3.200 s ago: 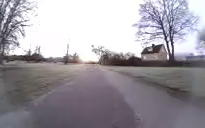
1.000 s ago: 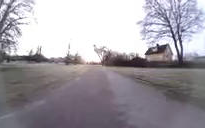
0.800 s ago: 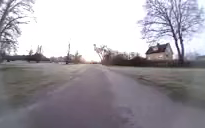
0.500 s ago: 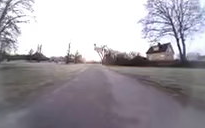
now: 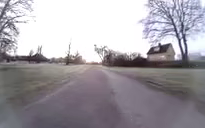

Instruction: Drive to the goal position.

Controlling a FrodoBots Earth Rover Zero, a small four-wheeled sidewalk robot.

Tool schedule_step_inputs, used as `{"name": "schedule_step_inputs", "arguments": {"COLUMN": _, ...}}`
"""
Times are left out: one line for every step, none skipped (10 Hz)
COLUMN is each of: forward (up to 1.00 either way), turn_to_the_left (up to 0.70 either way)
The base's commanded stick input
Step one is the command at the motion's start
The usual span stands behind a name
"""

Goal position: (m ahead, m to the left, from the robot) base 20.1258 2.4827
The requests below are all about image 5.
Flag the small bare tree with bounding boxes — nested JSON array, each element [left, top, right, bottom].
[[93, 44, 109, 66]]

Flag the dark hedge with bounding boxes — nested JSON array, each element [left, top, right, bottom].
[[103, 49, 191, 68]]

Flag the grey asphalt path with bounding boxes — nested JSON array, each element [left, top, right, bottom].
[[3, 64, 205, 128]]

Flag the pale house with dark roof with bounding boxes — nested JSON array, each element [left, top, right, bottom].
[[146, 42, 176, 63]]

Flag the frosty grass field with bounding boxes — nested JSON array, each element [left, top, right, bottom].
[[0, 63, 91, 128], [103, 65, 205, 118]]

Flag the low dark buildings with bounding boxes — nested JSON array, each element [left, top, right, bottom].
[[4, 52, 52, 64]]

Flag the big bare tree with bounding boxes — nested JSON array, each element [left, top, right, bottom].
[[139, 0, 205, 68]]

